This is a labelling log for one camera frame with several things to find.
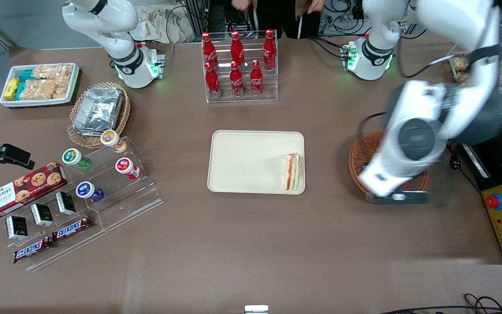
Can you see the crumpled beige paper bag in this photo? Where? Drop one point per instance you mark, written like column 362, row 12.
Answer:
column 159, row 24

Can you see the light wicker basket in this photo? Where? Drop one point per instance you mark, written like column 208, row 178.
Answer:
column 122, row 120

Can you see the clear bag of rice crackers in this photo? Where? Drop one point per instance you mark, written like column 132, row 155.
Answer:
column 52, row 72
column 37, row 89

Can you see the blue cap small bottle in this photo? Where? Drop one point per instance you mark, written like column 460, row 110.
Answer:
column 87, row 191

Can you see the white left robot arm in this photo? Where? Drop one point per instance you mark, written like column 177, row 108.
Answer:
column 464, row 26

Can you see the triangular sandwich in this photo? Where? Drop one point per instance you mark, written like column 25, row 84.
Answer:
column 291, row 172

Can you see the white rectangular snack tray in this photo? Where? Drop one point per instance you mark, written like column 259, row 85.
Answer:
column 37, row 102

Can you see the clear acrylic bottle rack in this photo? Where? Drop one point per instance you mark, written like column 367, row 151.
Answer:
column 244, row 99

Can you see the stack of foil trays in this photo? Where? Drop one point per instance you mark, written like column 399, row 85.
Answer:
column 98, row 111

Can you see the red cola bottle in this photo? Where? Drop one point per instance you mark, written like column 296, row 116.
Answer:
column 236, row 82
column 212, row 83
column 256, row 80
column 237, row 50
column 269, row 52
column 209, row 52

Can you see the person's right hand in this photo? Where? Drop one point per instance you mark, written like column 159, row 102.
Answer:
column 241, row 4

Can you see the orange cap small bottle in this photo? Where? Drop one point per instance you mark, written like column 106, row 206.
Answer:
column 111, row 139

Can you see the black equipment base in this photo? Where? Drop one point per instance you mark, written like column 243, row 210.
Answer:
column 495, row 170

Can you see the yellow snack packet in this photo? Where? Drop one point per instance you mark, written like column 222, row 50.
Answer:
column 11, row 88

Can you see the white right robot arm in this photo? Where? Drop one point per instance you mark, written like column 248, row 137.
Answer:
column 116, row 26

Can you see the red Walkers cookie box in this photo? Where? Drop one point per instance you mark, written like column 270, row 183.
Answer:
column 24, row 189

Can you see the beige plastic tray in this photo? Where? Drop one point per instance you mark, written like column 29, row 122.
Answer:
column 246, row 161

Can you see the person in black clothing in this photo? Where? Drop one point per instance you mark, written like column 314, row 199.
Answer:
column 286, row 19

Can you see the teal snack packet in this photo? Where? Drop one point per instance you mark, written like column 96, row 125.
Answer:
column 26, row 75

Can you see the red cap small bottle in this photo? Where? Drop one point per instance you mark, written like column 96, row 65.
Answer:
column 125, row 167

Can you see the Snickers chocolate bar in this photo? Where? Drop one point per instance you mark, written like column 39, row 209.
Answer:
column 71, row 228
column 33, row 249

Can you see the person's left hand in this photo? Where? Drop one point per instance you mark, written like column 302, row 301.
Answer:
column 316, row 5

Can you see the brown wicker basket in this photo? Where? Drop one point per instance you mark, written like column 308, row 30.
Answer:
column 357, row 157

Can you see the clear acrylic stepped display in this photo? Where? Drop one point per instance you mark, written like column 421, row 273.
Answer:
column 120, row 205

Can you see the green cap small bottle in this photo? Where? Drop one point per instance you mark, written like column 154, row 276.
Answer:
column 74, row 158

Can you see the small black box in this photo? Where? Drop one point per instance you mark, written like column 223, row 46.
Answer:
column 16, row 226
column 66, row 203
column 42, row 214

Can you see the black box device on mount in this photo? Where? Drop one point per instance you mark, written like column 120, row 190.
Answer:
column 454, row 163

